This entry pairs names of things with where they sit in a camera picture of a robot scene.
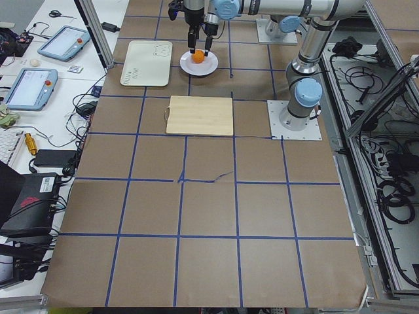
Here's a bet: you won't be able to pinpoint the orange fruit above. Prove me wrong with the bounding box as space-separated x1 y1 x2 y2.
191 50 205 64

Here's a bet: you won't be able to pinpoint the white round plate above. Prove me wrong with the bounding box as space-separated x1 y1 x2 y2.
179 52 219 77

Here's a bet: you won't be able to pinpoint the cream tray with bear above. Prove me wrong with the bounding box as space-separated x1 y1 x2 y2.
120 41 173 87

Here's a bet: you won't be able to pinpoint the wooden cutting board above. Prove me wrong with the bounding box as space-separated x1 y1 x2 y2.
166 96 234 136

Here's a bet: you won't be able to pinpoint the upper blue teach pendant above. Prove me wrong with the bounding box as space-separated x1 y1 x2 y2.
37 26 90 61

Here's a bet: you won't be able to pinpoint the blue teach pendant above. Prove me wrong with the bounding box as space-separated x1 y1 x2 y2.
5 68 58 111
37 26 90 61

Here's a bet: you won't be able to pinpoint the black scissors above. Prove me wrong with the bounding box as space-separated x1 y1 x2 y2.
48 10 75 19

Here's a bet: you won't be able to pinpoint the black cloth bundle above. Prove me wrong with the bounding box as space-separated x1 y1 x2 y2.
332 36 363 58

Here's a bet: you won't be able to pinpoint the lower blue teach pendant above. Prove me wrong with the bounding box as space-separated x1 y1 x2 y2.
5 68 58 111

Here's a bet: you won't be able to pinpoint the black power adapter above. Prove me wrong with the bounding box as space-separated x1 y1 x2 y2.
33 149 76 167

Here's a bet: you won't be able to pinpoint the yellow brass tool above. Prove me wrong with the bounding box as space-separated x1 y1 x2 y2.
25 133 38 156

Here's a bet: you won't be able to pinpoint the white keyboard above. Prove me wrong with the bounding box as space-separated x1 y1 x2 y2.
1 130 25 167

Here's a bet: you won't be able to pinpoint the white power strip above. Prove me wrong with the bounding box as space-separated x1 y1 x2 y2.
374 152 389 171

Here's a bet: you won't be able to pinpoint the black electronics box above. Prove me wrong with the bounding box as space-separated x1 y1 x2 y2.
1 173 67 238

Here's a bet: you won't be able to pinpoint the aluminium frame post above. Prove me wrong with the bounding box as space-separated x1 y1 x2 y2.
74 0 115 69

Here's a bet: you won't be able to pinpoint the black cable bundle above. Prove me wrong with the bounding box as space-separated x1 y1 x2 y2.
376 183 416 226

